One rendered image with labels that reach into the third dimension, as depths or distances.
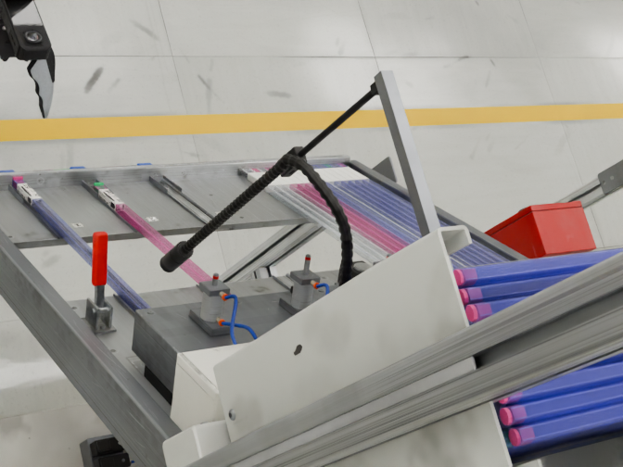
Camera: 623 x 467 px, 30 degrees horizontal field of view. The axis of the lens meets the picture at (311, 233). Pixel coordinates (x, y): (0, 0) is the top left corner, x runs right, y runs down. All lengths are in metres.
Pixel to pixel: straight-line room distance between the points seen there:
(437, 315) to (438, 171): 2.39
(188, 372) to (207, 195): 0.71
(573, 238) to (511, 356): 1.53
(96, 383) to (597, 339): 0.74
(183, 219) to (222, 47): 1.30
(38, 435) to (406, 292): 1.06
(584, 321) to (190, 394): 0.56
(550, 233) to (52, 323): 1.06
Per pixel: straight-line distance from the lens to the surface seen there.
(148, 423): 1.13
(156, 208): 1.68
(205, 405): 1.06
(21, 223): 1.59
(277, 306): 1.27
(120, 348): 1.27
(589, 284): 0.58
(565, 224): 2.15
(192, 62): 2.84
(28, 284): 1.40
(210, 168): 1.84
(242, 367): 0.92
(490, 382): 0.64
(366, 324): 0.77
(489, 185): 3.18
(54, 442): 1.72
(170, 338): 1.17
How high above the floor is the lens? 2.23
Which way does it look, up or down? 53 degrees down
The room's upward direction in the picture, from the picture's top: 54 degrees clockwise
